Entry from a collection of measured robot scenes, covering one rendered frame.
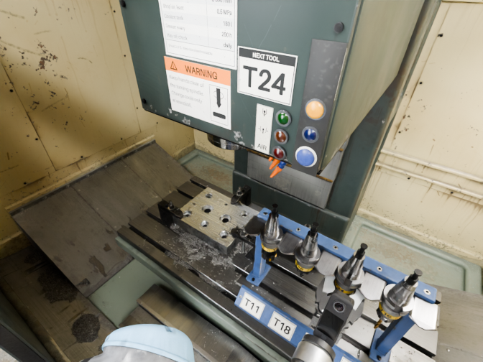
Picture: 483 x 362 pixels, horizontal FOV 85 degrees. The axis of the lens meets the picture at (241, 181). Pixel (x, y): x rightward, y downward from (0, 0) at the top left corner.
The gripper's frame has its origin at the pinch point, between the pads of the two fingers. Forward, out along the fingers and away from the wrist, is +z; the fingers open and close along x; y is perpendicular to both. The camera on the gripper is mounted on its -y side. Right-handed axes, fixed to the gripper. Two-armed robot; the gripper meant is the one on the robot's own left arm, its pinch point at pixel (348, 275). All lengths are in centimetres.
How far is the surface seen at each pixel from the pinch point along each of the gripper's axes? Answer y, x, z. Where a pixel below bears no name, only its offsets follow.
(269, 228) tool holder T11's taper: -5.6, -22.0, -2.8
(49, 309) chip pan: 54, -97, -49
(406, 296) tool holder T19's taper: -6.4, 11.3, -2.6
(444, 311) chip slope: 44, 38, 40
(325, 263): -1.8, -6.0, -1.6
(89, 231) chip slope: 48, -116, -17
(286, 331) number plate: 26.5, -8.8, -10.0
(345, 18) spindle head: -56, -13, -10
